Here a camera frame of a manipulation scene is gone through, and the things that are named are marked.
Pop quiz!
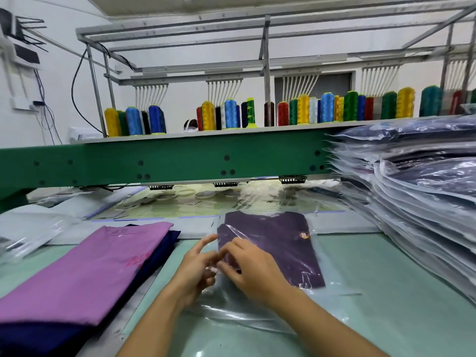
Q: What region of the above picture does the dark purple shirt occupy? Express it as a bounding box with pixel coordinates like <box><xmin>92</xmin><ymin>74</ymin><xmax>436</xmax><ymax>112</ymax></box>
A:
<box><xmin>217</xmin><ymin>211</ymin><xmax>327</xmax><ymax>289</ymax></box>

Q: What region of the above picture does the person's right forearm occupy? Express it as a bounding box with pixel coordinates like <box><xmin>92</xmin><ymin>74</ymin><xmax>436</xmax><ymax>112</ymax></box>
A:
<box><xmin>271</xmin><ymin>288</ymin><xmax>389</xmax><ymax>357</ymax></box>

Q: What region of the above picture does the person's left forearm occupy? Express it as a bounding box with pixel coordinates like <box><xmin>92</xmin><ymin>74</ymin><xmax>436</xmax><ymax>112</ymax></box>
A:
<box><xmin>118</xmin><ymin>290</ymin><xmax>200</xmax><ymax>357</ymax></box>

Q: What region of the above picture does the person's right hand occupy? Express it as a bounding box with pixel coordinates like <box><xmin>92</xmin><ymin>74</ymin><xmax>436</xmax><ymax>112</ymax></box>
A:
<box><xmin>217</xmin><ymin>236</ymin><xmax>296</xmax><ymax>309</ymax></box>

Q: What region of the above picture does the person's left hand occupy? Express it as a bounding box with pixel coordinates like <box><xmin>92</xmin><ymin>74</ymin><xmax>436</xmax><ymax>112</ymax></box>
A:
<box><xmin>168</xmin><ymin>234</ymin><xmax>224</xmax><ymax>303</ymax></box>

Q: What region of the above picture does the pink shirt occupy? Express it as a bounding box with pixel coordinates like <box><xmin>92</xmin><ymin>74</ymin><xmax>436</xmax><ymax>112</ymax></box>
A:
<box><xmin>0</xmin><ymin>221</ymin><xmax>174</xmax><ymax>326</ymax></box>

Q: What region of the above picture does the crumpled clear plastic film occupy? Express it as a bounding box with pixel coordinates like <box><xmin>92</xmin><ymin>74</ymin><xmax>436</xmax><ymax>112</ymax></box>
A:
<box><xmin>0</xmin><ymin>212</ymin><xmax>79</xmax><ymax>262</ymax></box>

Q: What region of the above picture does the row of coloured thread spools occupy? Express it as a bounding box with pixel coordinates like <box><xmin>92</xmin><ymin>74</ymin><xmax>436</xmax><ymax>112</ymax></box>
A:
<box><xmin>103</xmin><ymin>85</ymin><xmax>476</xmax><ymax>137</ymax></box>

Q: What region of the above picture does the wall router with antennas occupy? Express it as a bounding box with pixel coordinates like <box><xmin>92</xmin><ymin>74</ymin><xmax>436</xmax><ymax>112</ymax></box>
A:
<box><xmin>0</xmin><ymin>7</ymin><xmax>47</xmax><ymax>70</ymax></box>

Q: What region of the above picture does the black hanging cable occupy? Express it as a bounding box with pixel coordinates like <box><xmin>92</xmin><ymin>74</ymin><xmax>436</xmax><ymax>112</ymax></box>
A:
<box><xmin>71</xmin><ymin>48</ymin><xmax>105</xmax><ymax>134</ymax></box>

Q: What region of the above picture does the white box device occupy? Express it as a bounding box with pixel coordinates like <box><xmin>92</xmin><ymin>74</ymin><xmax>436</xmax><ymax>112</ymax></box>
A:
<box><xmin>68</xmin><ymin>126</ymin><xmax>104</xmax><ymax>143</ymax></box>

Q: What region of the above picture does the stack of bagged garments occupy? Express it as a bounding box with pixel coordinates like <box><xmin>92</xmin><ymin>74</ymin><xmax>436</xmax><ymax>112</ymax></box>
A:
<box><xmin>327</xmin><ymin>115</ymin><xmax>476</xmax><ymax>303</ymax></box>

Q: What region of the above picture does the grey metal thread rack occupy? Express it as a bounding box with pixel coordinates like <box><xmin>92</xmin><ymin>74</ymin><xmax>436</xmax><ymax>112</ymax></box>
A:
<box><xmin>76</xmin><ymin>0</ymin><xmax>476</xmax><ymax>134</ymax></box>

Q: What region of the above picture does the green machine beam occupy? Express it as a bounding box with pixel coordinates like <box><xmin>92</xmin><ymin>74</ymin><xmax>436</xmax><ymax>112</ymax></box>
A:
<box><xmin>0</xmin><ymin>124</ymin><xmax>351</xmax><ymax>213</ymax></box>

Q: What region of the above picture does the white wall socket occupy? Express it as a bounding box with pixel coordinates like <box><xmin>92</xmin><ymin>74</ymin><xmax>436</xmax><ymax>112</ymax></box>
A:
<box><xmin>11</xmin><ymin>96</ymin><xmax>46</xmax><ymax>112</ymax></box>

